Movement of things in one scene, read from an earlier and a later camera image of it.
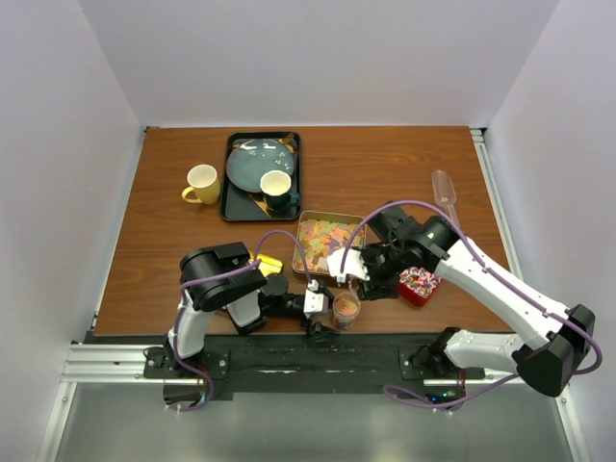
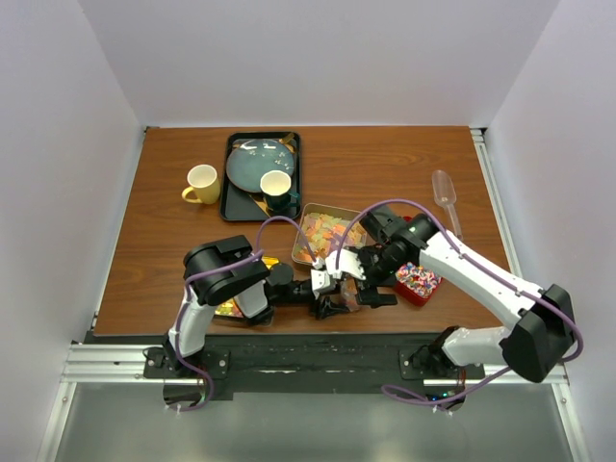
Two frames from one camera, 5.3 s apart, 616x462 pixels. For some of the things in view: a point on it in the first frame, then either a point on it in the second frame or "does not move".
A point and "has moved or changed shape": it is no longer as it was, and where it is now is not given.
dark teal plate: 251,159 does not move
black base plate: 315,366 does not move
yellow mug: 204,182 does not move
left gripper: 317,328 → 326,307
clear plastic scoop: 444,192 does not move
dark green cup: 275,186 does not move
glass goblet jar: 345,307 → 348,289
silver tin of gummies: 320,234 has moved or changed shape
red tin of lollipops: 417,284 does not move
